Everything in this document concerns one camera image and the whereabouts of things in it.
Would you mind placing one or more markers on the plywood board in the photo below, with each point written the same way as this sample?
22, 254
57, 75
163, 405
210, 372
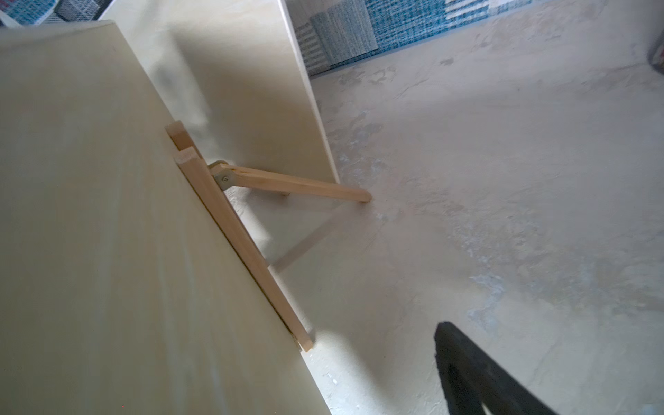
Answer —
232, 72
119, 293

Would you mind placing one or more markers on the clear jar of pencils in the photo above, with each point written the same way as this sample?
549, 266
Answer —
656, 58

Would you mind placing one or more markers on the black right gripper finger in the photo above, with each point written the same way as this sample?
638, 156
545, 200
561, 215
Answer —
473, 383

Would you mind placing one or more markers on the wooden tabletop easel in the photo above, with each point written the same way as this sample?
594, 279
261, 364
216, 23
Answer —
210, 181

